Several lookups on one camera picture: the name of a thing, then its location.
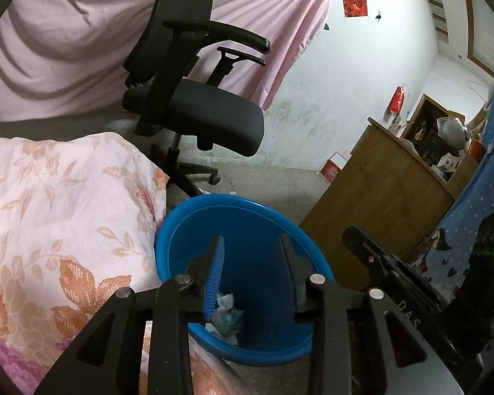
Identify blue plastic bin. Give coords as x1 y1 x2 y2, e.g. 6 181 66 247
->
154 193 335 366

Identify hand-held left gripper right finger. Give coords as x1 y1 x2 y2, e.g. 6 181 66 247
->
279 234 464 395

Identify paper wrappers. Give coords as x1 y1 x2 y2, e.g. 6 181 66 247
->
206 292 244 344

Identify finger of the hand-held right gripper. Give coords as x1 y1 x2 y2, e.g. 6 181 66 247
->
342 225 457 347

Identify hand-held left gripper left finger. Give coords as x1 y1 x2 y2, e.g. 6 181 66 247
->
35 235 226 395

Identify pink curtain cloth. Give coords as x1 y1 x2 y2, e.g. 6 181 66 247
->
0 0 334 122

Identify red container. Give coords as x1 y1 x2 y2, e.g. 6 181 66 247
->
467 140 489 162

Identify floral blanket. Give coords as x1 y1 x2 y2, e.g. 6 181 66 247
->
0 132 248 395

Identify white plastic bag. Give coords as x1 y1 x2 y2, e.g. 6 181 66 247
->
436 116 471 149

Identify small red wall hanging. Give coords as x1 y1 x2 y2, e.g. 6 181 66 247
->
389 86 406 115

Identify dark framed picture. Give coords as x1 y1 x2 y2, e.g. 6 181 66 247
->
401 94 466 166

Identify black office chair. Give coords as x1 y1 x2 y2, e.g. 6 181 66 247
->
123 0 271 197

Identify blue dotted cloth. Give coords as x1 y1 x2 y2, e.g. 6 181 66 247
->
403 78 494 297

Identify wooden cabinet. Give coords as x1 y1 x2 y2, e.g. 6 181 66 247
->
298 117 480 293

